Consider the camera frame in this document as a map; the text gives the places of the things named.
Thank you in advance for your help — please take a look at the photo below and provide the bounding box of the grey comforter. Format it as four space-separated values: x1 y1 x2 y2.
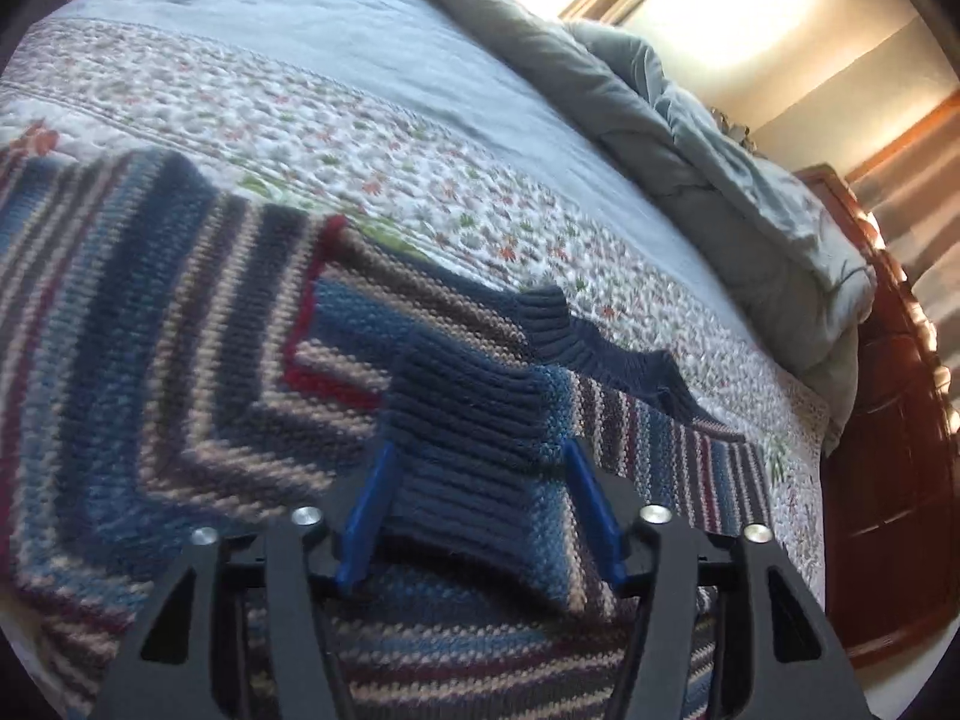
352 0 878 458

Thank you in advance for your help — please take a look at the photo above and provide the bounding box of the wooden bed board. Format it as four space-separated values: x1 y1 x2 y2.
795 165 960 668

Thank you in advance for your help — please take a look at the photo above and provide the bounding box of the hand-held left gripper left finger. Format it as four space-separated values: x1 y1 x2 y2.
90 441 398 720

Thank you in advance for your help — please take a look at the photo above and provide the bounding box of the striped knit sweater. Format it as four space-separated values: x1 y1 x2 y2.
0 146 773 720

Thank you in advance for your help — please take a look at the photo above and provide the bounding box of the floral quilted bedspread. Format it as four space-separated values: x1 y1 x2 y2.
0 0 833 616

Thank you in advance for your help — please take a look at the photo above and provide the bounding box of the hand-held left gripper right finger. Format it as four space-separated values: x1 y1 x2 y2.
562 439 872 720

